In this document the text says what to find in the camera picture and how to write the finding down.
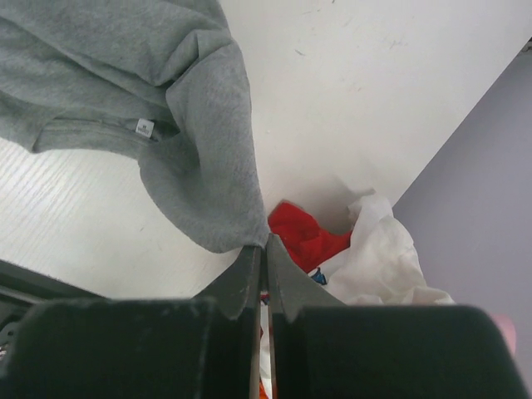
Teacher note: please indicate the white t-shirt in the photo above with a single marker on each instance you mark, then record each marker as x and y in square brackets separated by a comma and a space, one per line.
[381, 266]

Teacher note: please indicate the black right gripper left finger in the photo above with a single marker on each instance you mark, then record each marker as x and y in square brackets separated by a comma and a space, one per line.
[60, 341]

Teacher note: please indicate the grey t-shirt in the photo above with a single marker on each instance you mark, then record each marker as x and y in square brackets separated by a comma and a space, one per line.
[162, 82]

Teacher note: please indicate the pink t-shirt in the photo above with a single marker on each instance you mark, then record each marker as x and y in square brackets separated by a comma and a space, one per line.
[507, 329]

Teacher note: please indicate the red t-shirt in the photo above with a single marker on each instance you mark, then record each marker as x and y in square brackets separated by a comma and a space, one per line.
[307, 242]

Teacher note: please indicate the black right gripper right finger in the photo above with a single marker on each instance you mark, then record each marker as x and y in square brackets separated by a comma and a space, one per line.
[323, 348]

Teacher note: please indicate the orange t-shirt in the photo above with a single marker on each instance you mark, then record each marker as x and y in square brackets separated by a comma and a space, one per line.
[262, 392]

